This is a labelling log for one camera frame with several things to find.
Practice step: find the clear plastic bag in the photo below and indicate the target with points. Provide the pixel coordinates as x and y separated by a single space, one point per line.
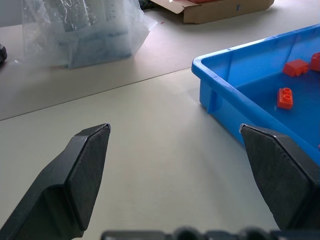
82 35

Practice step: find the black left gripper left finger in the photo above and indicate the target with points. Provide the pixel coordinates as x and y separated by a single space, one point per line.
62 185

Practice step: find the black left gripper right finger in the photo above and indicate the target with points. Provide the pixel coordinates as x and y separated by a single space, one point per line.
282 175

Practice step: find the orange toy brick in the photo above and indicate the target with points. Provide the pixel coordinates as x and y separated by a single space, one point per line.
285 98
295 68
315 62

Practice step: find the brown cardboard box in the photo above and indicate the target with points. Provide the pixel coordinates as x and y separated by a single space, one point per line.
220 10

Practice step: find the blue plastic bin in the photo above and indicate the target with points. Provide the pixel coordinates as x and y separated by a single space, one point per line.
252 82

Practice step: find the black rounded object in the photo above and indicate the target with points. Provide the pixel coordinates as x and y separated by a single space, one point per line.
2 54

